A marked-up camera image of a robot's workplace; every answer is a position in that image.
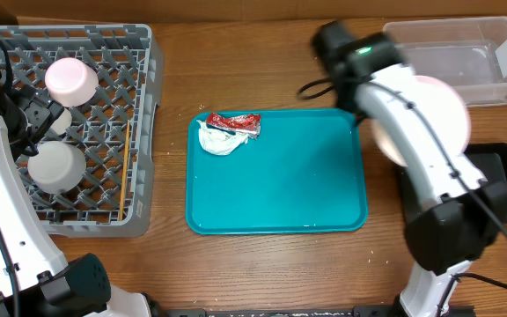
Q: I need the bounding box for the grey bowl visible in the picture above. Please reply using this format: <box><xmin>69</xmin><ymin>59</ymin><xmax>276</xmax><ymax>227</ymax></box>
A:
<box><xmin>27</xmin><ymin>141</ymin><xmax>86</xmax><ymax>194</ymax></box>

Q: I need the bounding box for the large white plate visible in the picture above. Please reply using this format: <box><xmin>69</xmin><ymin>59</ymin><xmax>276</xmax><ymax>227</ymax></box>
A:
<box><xmin>371</xmin><ymin>75</ymin><xmax>471</xmax><ymax>167</ymax></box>

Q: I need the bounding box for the grey dishwasher rack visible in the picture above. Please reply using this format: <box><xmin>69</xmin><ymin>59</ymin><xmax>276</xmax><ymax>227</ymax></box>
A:
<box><xmin>0</xmin><ymin>24</ymin><xmax>164</xmax><ymax>238</ymax></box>

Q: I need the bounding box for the teal plastic tray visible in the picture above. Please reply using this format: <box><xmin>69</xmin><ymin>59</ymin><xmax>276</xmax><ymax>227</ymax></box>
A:
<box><xmin>185</xmin><ymin>108</ymin><xmax>369</xmax><ymax>235</ymax></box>

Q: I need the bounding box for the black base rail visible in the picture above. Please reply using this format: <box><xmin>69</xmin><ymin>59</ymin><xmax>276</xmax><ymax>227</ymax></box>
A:
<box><xmin>165</xmin><ymin>306</ymin><xmax>474</xmax><ymax>317</ymax></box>

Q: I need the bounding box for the black plastic tray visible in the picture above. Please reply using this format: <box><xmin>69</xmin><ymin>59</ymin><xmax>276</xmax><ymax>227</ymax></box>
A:
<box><xmin>396</xmin><ymin>143</ymin><xmax>507</xmax><ymax>224</ymax></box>

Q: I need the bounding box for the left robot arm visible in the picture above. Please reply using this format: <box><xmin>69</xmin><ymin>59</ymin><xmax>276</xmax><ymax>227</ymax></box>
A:
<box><xmin>0</xmin><ymin>72</ymin><xmax>164</xmax><ymax>317</ymax></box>

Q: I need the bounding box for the red foil snack wrapper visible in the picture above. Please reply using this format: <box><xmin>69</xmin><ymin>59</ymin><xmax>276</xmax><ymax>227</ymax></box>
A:
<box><xmin>206</xmin><ymin>113</ymin><xmax>261</xmax><ymax>138</ymax></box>

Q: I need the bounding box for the clear plastic container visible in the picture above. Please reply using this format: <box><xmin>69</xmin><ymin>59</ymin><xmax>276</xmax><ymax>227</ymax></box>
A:
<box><xmin>383</xmin><ymin>17</ymin><xmax>507</xmax><ymax>106</ymax></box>

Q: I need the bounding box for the white paper cup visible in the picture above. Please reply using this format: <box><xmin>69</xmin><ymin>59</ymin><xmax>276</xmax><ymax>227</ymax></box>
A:
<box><xmin>50</xmin><ymin>108</ymin><xmax>72</xmax><ymax>136</ymax></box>

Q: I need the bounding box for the brown cardboard backdrop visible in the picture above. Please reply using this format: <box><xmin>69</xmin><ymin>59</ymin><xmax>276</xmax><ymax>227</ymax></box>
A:
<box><xmin>0</xmin><ymin>0</ymin><xmax>507</xmax><ymax>23</ymax></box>

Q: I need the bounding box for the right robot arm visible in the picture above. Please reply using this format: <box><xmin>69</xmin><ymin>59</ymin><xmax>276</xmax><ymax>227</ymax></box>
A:
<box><xmin>311</xmin><ymin>21</ymin><xmax>507</xmax><ymax>316</ymax></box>

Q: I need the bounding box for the crumpled white napkin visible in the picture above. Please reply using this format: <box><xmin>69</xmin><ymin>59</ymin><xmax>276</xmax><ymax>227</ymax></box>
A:
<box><xmin>198</xmin><ymin>121</ymin><xmax>249</xmax><ymax>156</ymax></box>

